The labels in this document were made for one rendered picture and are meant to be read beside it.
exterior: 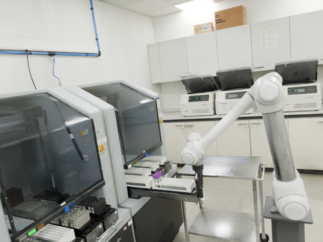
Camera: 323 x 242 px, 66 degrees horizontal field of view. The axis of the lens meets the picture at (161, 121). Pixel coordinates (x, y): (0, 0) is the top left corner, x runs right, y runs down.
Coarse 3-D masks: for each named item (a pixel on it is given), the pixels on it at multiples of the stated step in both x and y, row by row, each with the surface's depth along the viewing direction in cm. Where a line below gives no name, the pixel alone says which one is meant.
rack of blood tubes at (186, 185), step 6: (162, 180) 181; (168, 180) 179; (174, 180) 178; (180, 180) 176; (186, 180) 177; (192, 180) 174; (168, 186) 178; (174, 186) 181; (180, 186) 169; (186, 186) 167; (192, 186) 170
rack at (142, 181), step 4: (128, 176) 197; (132, 176) 195; (136, 176) 194; (140, 176) 193; (144, 176) 192; (148, 176) 191; (128, 180) 188; (132, 180) 188; (136, 180) 187; (140, 180) 185; (144, 180) 186; (148, 180) 184; (152, 180) 185; (128, 184) 191; (132, 184) 192; (136, 184) 193; (140, 184) 192; (144, 184) 191; (148, 184) 180
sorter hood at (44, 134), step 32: (32, 96) 154; (0, 128) 114; (32, 128) 123; (64, 128) 134; (0, 160) 103; (32, 160) 116; (64, 160) 133; (96, 160) 155; (32, 192) 116; (64, 192) 132; (32, 224) 115
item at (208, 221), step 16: (208, 160) 221; (224, 160) 216; (240, 160) 211; (256, 160) 207; (208, 176) 191; (224, 176) 185; (240, 176) 181; (256, 176) 178; (256, 192) 178; (208, 208) 244; (256, 208) 180; (192, 224) 222; (208, 224) 219; (224, 224) 216; (240, 224) 213; (256, 224) 183; (240, 240) 193; (256, 240) 185
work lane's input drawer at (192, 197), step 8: (128, 192) 188; (136, 192) 185; (144, 192) 181; (152, 192) 178; (160, 192) 175; (168, 192) 173; (176, 192) 170; (184, 192) 168; (192, 192) 167; (176, 200) 171; (184, 200) 168; (192, 200) 165; (200, 200) 170
